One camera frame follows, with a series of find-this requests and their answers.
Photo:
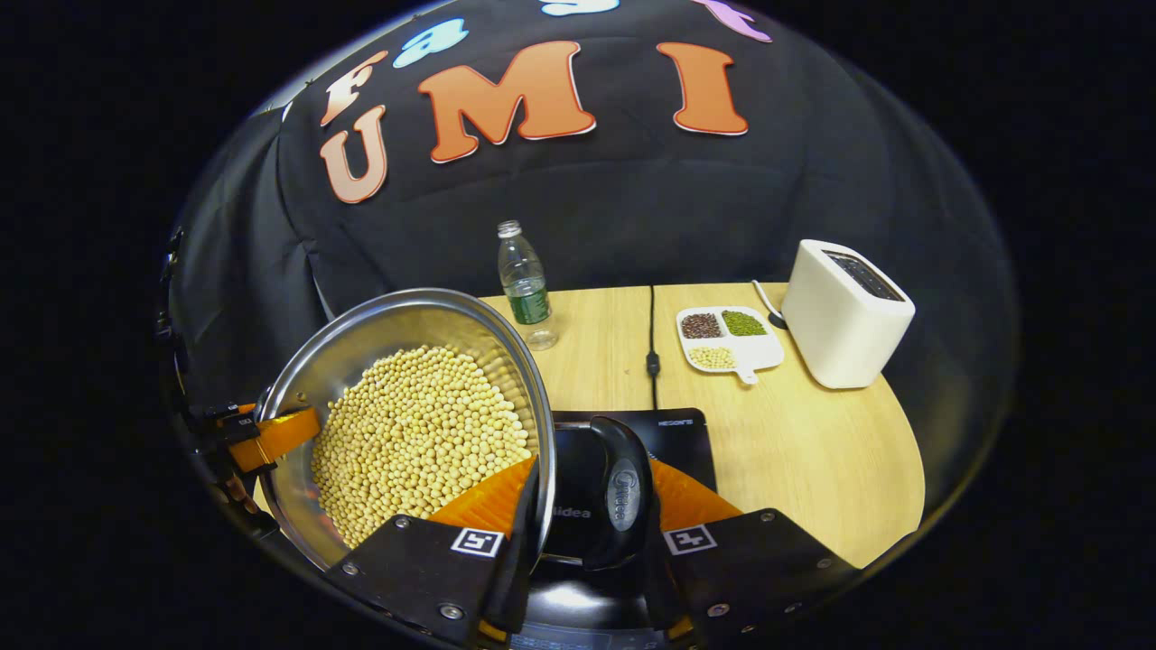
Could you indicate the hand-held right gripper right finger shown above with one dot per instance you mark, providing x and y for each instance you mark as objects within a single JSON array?
[{"x": 750, "y": 560}]

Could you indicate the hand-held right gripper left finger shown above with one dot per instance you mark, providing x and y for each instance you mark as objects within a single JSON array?
[{"x": 524, "y": 560}]

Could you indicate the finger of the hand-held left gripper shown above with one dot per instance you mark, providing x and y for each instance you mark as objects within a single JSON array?
[{"x": 275, "y": 435}]

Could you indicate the pile of yellow soybeans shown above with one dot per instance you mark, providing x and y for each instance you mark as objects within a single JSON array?
[{"x": 406, "y": 433}]

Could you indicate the black induction cooktop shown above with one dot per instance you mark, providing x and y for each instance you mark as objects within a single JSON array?
[{"x": 673, "y": 442}]

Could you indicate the white divided bean dish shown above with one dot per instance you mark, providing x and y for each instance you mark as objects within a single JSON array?
[{"x": 727, "y": 348}]

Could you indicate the white toaster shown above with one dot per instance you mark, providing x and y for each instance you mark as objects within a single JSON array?
[{"x": 840, "y": 334}]

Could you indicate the clear plastic water bottle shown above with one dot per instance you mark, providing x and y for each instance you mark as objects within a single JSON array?
[{"x": 526, "y": 280}]

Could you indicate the black backdrop cloth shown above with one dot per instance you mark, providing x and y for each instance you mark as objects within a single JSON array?
[{"x": 632, "y": 208}]

